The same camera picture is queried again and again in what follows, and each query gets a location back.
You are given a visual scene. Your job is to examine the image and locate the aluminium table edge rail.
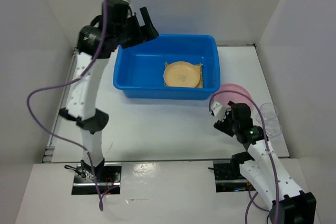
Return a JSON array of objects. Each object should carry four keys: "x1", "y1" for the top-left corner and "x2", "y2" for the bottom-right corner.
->
[{"x1": 42, "y1": 48, "x2": 78, "y2": 163}]

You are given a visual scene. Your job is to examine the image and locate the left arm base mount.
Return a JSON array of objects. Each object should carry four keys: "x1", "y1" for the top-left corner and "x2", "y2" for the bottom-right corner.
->
[{"x1": 64, "y1": 164, "x2": 122, "y2": 195}]

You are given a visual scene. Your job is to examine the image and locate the pink bowl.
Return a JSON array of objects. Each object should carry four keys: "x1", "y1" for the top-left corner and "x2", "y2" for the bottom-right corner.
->
[{"x1": 214, "y1": 83, "x2": 252, "y2": 109}]

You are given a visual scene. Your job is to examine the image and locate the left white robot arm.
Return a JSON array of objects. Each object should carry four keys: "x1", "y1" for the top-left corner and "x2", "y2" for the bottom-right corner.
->
[{"x1": 59, "y1": 0, "x2": 159, "y2": 182}]

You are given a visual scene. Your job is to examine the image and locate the blue plastic bin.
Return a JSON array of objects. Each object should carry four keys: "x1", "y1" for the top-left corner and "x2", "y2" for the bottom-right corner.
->
[{"x1": 113, "y1": 34, "x2": 221, "y2": 100}]

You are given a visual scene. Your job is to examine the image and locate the clear plastic cup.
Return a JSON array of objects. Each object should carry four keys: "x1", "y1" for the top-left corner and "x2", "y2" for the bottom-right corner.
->
[
  {"x1": 265, "y1": 119, "x2": 282, "y2": 138},
  {"x1": 260, "y1": 103, "x2": 279, "y2": 122}
]

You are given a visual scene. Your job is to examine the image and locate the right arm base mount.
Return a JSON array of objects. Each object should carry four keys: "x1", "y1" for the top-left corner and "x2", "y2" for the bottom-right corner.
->
[{"x1": 208, "y1": 159, "x2": 251, "y2": 193}]

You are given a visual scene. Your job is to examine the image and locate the bamboo placemat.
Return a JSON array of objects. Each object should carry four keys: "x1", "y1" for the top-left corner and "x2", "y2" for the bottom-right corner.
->
[{"x1": 163, "y1": 62, "x2": 205, "y2": 89}]

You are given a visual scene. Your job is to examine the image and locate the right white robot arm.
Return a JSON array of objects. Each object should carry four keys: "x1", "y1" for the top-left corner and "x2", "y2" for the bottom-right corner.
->
[{"x1": 210, "y1": 101, "x2": 317, "y2": 223}]

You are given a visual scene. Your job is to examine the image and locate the tan round plate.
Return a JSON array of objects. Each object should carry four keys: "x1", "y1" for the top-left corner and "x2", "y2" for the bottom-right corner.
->
[{"x1": 163, "y1": 61, "x2": 201, "y2": 89}]

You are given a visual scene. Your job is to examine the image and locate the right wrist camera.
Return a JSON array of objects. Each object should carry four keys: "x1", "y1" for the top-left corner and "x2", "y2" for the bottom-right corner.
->
[{"x1": 211, "y1": 101, "x2": 227, "y2": 120}]

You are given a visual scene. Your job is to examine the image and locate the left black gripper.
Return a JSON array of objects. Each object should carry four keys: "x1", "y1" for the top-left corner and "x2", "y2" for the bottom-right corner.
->
[{"x1": 117, "y1": 7, "x2": 159, "y2": 49}]

